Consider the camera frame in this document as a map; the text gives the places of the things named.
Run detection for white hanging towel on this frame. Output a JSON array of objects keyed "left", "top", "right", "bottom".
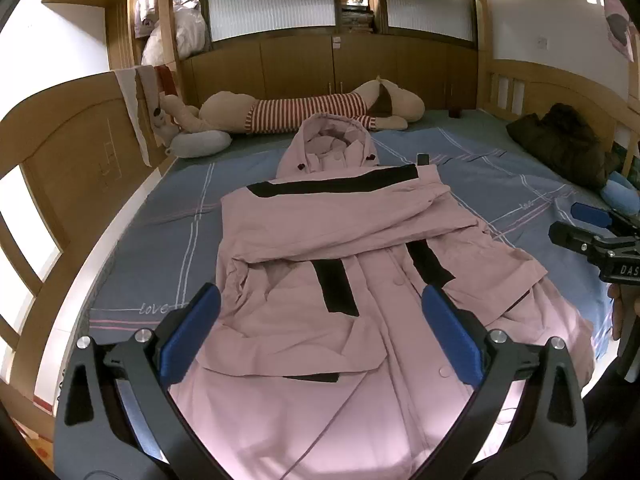
[{"left": 114, "top": 67, "right": 153, "bottom": 168}]

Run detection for person's right hand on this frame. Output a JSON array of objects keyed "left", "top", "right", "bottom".
[{"left": 610, "top": 284, "right": 624, "bottom": 342}]

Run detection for small white plush toy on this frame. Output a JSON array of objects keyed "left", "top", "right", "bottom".
[{"left": 150, "top": 94, "right": 177, "bottom": 148}]

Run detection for white soft bundle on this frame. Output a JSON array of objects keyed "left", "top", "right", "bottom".
[{"left": 141, "top": 25, "right": 176, "bottom": 66}]

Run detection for large plush dog striped shirt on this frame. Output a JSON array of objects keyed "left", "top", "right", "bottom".
[{"left": 160, "top": 76, "right": 426, "bottom": 137}]

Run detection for stack of dark books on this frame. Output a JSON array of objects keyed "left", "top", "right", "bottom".
[{"left": 340, "top": 9, "right": 376, "bottom": 36}]

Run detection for white plastic bag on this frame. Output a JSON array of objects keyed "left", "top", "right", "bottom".
[{"left": 172, "top": 2, "right": 208, "bottom": 59}]

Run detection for wooden bed frame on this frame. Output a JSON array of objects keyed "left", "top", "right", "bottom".
[{"left": 0, "top": 0, "right": 640, "bottom": 431}]

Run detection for light blue pillow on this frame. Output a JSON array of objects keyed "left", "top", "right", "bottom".
[{"left": 600, "top": 171, "right": 640, "bottom": 212}]

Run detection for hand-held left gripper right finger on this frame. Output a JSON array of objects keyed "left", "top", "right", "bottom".
[{"left": 421, "top": 283, "right": 591, "bottom": 480}]

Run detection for blue checked bedsheet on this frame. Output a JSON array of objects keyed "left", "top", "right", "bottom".
[{"left": 87, "top": 127, "right": 621, "bottom": 361}]

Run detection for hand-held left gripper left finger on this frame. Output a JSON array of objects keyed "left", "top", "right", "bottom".
[{"left": 52, "top": 282, "right": 236, "bottom": 480}]

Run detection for grey pillow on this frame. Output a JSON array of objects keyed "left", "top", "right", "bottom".
[{"left": 167, "top": 130, "right": 232, "bottom": 159}]

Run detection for red hanging cloth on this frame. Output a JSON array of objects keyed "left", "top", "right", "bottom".
[{"left": 154, "top": 65, "right": 176, "bottom": 97}]

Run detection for pink wall hanging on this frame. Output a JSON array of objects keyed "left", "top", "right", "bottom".
[{"left": 601, "top": 0, "right": 639, "bottom": 63}]

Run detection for pink hooded jacket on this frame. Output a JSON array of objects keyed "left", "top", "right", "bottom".
[{"left": 167, "top": 112, "right": 597, "bottom": 480}]

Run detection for frosted glass panel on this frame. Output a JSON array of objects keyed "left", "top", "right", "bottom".
[
  {"left": 385, "top": 0, "right": 476, "bottom": 43},
  {"left": 206, "top": 0, "right": 336, "bottom": 42}
]

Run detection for green mattress pad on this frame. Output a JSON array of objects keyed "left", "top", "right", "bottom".
[{"left": 165, "top": 109, "right": 516, "bottom": 171}]

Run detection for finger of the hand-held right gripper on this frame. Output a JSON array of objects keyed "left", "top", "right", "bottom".
[
  {"left": 548, "top": 221, "right": 608, "bottom": 261},
  {"left": 571, "top": 201, "right": 640, "bottom": 235}
]

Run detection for dark puffer jacket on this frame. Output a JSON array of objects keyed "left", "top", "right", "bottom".
[{"left": 506, "top": 103, "right": 621, "bottom": 191}]

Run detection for pink hanging towel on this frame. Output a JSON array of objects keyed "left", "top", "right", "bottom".
[{"left": 136, "top": 65, "right": 163, "bottom": 126}]

